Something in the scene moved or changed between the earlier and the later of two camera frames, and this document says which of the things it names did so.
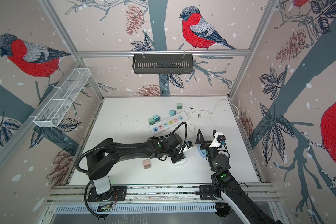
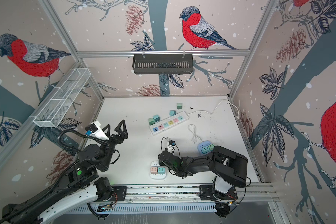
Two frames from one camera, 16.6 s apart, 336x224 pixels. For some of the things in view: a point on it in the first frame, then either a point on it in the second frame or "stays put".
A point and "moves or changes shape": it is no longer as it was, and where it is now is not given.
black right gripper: x=207 y=144 → x=160 y=160
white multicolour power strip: x=172 y=121 stays put
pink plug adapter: x=147 y=164 → x=154 y=170
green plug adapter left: x=151 y=121 stays put
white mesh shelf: x=61 y=98 stays put
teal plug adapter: x=157 y=118 stays put
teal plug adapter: x=172 y=112 stays put
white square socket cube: x=180 y=163 moves or changes shape
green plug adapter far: x=179 y=106 stays put
